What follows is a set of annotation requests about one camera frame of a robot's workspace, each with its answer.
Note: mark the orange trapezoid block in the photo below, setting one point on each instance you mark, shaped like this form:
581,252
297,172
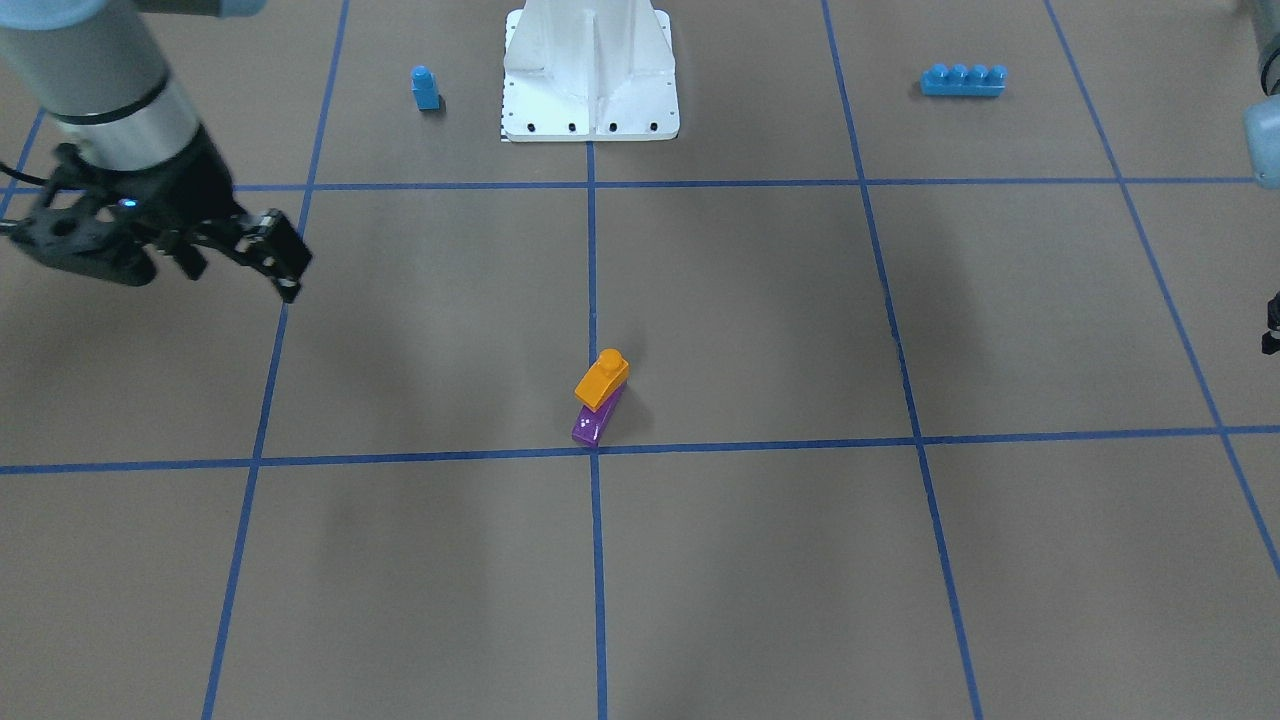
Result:
608,372

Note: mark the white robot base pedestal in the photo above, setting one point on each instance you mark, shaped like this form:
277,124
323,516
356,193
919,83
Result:
589,71

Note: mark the long blue studded block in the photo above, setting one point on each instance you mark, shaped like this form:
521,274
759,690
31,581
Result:
960,80

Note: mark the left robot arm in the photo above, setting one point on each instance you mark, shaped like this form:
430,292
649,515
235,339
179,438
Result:
1261,120

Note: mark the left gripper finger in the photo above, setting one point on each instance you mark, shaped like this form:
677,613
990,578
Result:
1270,341

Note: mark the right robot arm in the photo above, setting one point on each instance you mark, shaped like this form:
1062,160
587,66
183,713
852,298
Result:
98,72

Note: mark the small blue block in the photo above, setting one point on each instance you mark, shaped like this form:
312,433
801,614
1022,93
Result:
424,89

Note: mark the purple trapezoid block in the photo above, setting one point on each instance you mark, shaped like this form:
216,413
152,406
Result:
590,425

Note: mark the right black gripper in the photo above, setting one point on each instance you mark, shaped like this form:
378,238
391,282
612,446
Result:
197,180

